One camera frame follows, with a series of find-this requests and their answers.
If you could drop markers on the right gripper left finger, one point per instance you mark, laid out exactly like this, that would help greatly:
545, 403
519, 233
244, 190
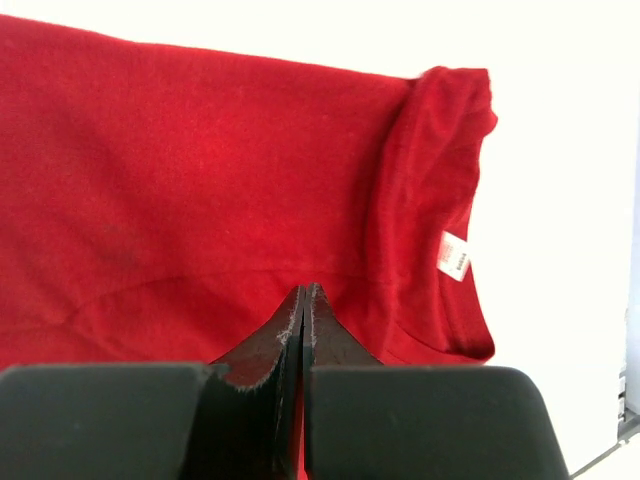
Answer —
235, 418

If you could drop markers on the aluminium frame rail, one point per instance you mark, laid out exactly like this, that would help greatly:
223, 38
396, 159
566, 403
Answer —
621, 461

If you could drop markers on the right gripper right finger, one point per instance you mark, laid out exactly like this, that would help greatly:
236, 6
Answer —
366, 420

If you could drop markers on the red t shirt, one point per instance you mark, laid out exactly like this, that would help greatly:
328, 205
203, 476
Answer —
159, 202

